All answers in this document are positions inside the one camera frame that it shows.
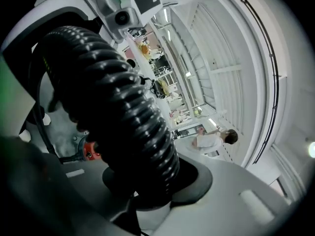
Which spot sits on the red-topped vacuum cleaner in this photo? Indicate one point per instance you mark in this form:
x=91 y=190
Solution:
x=89 y=152

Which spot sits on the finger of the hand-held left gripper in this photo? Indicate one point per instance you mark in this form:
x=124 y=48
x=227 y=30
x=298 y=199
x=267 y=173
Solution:
x=45 y=99

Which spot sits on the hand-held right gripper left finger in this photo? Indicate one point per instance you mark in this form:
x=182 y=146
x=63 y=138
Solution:
x=29 y=181

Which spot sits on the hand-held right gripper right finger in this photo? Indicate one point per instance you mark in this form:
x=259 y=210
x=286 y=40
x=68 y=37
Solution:
x=221 y=193

